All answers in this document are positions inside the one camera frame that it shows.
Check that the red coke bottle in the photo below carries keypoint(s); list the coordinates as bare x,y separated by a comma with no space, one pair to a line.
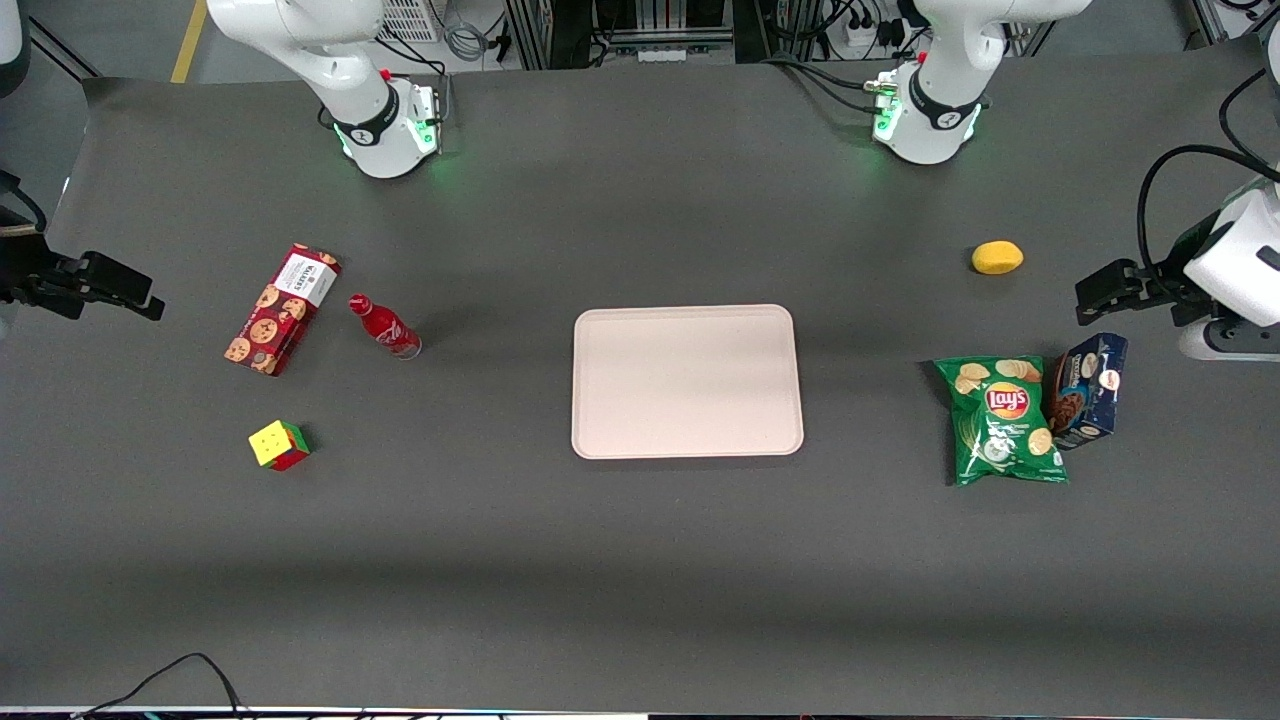
385,328

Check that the yellow lemon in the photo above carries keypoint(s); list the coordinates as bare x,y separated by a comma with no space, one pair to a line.
997,258

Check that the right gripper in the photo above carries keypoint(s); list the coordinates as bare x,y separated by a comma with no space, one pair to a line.
22,272

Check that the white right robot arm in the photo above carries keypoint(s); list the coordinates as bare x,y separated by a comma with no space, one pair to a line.
330,60

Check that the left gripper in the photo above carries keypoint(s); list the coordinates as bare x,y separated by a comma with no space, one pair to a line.
1168,283

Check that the small white power strip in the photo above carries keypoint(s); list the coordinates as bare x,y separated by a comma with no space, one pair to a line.
663,54

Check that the colourful puzzle cube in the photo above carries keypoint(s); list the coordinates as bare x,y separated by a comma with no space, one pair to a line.
275,443

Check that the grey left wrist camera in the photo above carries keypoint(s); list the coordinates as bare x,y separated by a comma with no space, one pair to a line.
1230,342

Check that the black equipment rack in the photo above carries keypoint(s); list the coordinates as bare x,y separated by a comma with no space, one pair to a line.
570,30

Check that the dark blue cookie box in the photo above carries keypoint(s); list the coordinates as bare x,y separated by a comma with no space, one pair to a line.
1095,390

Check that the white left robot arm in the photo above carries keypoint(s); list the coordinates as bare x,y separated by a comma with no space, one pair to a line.
940,120

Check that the white perforated box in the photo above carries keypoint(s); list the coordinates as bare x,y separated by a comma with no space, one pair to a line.
410,18

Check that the red cookie box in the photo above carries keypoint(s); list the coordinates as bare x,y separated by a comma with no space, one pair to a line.
275,315

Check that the dark grey table mat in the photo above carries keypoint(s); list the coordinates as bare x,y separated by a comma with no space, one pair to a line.
640,580

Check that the beige plastic tray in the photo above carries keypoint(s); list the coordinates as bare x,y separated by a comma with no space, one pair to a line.
690,385

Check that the green Lays chips bag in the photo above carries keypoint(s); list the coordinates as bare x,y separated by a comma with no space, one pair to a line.
1000,430

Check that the white power strip with plugs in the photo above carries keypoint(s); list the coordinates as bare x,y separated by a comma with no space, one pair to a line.
860,35

